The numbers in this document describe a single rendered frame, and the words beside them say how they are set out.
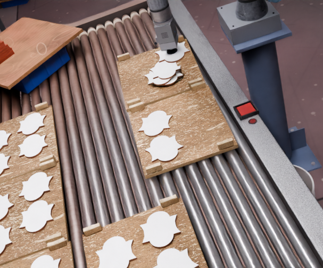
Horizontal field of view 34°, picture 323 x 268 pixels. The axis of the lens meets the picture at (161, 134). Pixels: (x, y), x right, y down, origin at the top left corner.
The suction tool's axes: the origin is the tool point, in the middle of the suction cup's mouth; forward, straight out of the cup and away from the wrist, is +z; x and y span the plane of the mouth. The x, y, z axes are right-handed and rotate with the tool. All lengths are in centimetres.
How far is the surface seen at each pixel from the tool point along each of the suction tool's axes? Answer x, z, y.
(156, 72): -12.6, 15.1, -12.0
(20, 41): -88, 8, -49
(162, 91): -9.6, 18.4, -1.5
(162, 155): -4.7, 17.6, 39.2
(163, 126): -6.3, 17.6, 22.6
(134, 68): -25.2, 18.4, -22.6
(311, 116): 52, 112, -84
